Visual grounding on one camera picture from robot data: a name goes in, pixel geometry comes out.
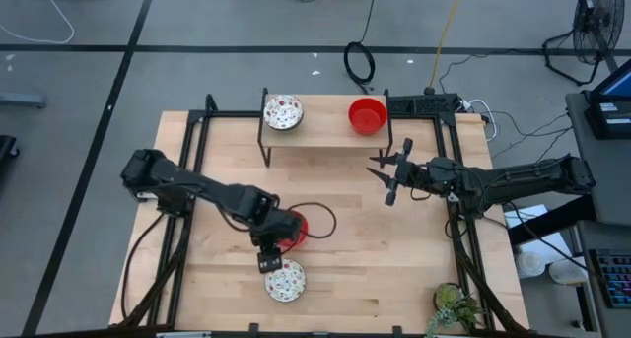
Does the red mini bowl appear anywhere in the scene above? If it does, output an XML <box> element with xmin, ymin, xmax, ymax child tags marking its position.
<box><xmin>278</xmin><ymin>210</ymin><xmax>311</xmax><ymax>250</ymax></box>
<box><xmin>347</xmin><ymin>97</ymin><xmax>389</xmax><ymax>136</ymax></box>

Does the long black cable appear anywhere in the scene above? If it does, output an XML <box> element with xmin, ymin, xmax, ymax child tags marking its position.
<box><xmin>343</xmin><ymin>0</ymin><xmax>379</xmax><ymax>96</ymax></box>

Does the white floor cable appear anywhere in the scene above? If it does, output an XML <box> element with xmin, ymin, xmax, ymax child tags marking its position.
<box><xmin>0</xmin><ymin>0</ymin><xmax>76</xmax><ymax>46</ymax></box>

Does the black power strip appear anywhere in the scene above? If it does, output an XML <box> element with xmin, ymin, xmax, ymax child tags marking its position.
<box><xmin>386</xmin><ymin>94</ymin><xmax>459</xmax><ymax>115</ymax></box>

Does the grey desk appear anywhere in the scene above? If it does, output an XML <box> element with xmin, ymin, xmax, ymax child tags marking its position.
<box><xmin>565</xmin><ymin>91</ymin><xmax>631</xmax><ymax>338</ymax></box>

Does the white paper sheet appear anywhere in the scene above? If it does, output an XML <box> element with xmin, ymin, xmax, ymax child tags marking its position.
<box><xmin>502</xmin><ymin>203</ymin><xmax>573</xmax><ymax>265</ymax></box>

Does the grey floor bar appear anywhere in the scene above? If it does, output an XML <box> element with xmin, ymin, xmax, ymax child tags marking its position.
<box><xmin>0</xmin><ymin>92</ymin><xmax>48</xmax><ymax>110</ymax></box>

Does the yellow cable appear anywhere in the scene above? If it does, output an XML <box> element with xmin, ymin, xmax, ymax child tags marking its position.
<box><xmin>428</xmin><ymin>0</ymin><xmax>467</xmax><ymax>91</ymax></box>

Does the wooden shelf with black legs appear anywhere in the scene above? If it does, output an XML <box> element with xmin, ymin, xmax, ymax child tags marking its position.
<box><xmin>257</xmin><ymin>87</ymin><xmax>394</xmax><ymax>169</ymax></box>

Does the black metal table frame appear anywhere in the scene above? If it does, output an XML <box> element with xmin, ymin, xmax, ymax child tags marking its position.
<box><xmin>117</xmin><ymin>94</ymin><xmax>531</xmax><ymax>338</ymax></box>

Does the black keyboard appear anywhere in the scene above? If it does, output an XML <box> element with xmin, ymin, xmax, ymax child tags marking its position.
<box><xmin>589</xmin><ymin>248</ymin><xmax>631</xmax><ymax>309</ymax></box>

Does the black floor fan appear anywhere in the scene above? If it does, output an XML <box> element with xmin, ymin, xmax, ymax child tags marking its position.
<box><xmin>541</xmin><ymin>0</ymin><xmax>627</xmax><ymax>88</ymax></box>

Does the black floor object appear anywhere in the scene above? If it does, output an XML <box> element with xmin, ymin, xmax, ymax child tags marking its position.
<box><xmin>0</xmin><ymin>134</ymin><xmax>21</xmax><ymax>171</ymax></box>

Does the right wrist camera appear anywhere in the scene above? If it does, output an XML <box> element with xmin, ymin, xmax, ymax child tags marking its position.
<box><xmin>427</xmin><ymin>156</ymin><xmax>462</xmax><ymax>184</ymax></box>

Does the black desk bar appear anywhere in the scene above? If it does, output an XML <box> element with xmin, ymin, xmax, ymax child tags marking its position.
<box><xmin>507</xmin><ymin>193</ymin><xmax>597</xmax><ymax>246</ymax></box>

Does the potted green plant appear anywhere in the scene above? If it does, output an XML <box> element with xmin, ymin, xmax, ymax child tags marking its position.
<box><xmin>426</xmin><ymin>282</ymin><xmax>487</xmax><ymax>338</ymax></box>

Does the black laptop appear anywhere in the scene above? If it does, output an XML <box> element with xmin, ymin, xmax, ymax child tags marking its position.
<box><xmin>584</xmin><ymin>56</ymin><xmax>631</xmax><ymax>141</ymax></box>

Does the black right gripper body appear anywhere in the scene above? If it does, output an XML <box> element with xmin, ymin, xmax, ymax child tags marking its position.
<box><xmin>385</xmin><ymin>138</ymin><xmax>430</xmax><ymax>206</ymax></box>

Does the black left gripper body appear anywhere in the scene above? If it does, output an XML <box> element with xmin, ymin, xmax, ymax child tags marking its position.
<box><xmin>248</xmin><ymin>207</ymin><xmax>305</xmax><ymax>253</ymax></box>

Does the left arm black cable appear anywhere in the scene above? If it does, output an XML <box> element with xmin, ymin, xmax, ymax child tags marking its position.
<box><xmin>275</xmin><ymin>201</ymin><xmax>339</xmax><ymax>240</ymax></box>

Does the white cup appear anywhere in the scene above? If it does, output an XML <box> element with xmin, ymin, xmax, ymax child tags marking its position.
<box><xmin>548</xmin><ymin>257</ymin><xmax>589</xmax><ymax>286</ymax></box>
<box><xmin>515</xmin><ymin>250</ymin><xmax>547</xmax><ymax>279</ymax></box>

